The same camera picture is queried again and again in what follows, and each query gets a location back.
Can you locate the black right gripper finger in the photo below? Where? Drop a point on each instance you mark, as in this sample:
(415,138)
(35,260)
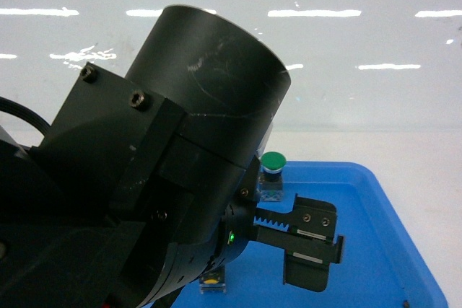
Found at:
(308,217)

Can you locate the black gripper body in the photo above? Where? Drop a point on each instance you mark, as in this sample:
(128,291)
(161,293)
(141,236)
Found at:
(185,263)

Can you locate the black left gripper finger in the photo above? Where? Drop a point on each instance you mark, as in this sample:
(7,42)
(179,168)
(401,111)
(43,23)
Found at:
(306,260)

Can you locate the yellow mushroom push button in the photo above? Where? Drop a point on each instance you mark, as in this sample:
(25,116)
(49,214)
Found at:
(213,281)

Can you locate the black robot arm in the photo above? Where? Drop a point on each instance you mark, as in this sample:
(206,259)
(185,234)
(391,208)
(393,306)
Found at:
(145,183)

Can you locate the green mushroom push button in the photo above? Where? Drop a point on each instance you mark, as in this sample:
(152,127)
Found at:
(270,181)

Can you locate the blue plastic tray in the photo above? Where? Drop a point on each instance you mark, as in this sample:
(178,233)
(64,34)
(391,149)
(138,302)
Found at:
(380,267)

